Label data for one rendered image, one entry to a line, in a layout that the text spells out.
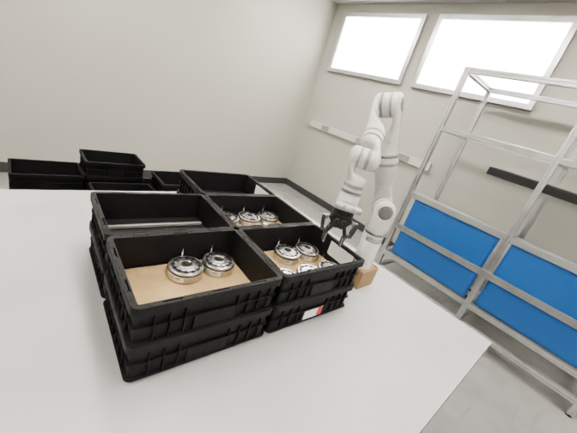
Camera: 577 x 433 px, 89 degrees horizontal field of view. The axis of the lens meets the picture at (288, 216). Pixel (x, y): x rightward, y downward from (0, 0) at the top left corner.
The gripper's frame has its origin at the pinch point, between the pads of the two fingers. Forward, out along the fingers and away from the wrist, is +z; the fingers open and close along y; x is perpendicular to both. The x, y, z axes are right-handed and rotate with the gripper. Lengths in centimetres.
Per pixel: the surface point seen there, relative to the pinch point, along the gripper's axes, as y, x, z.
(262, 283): 19.1, 32.7, 4.5
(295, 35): 84, -366, -119
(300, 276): 9.2, 23.0, 4.6
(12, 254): 98, 26, 28
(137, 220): 71, 4, 15
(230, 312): 24.8, 37.7, 12.5
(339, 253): -6.0, -7.9, 7.7
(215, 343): 26, 39, 23
